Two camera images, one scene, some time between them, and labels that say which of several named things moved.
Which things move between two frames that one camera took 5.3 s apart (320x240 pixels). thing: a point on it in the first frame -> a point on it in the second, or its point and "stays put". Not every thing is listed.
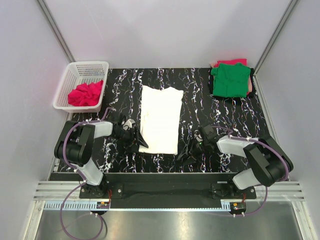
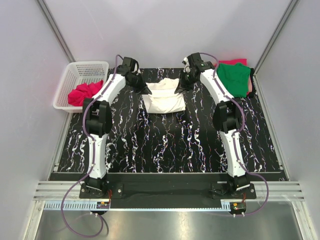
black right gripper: x=193 y=149 -> x=186 y=82
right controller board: x=238 y=207 stays put
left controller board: x=103 y=205 stays put
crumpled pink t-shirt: x=85 y=94 stays put
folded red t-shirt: x=243 y=61 stays put
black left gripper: x=133 y=137 -> x=139 y=83
